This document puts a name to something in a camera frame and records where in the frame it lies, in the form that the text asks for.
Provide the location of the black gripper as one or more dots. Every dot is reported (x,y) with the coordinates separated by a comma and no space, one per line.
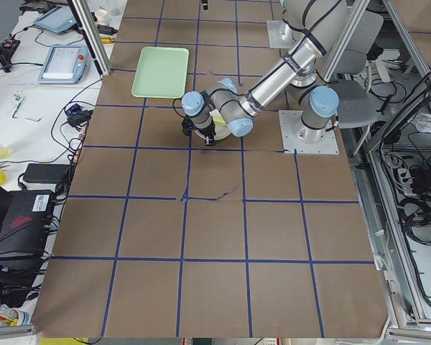
(207,132)

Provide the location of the white round plate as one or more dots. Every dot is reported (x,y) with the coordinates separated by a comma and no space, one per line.
(221,130)

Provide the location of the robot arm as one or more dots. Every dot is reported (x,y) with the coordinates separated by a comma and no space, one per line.
(316,25)
(294,11)

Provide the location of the yellow plastic fork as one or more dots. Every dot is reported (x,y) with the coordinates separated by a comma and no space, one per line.
(219,120)

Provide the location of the mint green tray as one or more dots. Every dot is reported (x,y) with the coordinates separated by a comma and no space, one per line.
(161,73)

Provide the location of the blue teach pendant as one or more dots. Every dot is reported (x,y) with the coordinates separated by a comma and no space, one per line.
(64,64)
(57,20)

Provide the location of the grey office chair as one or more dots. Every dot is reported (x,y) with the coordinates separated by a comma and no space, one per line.
(355,108)

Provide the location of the black power adapter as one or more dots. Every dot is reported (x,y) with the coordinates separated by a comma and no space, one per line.
(45,173)

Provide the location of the black computer case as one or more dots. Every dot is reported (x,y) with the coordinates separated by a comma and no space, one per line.
(25,219)

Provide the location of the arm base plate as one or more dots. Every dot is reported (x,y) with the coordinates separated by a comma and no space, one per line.
(279,34)
(301,140)

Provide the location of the aluminium frame post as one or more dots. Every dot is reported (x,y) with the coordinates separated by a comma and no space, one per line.
(86,24)

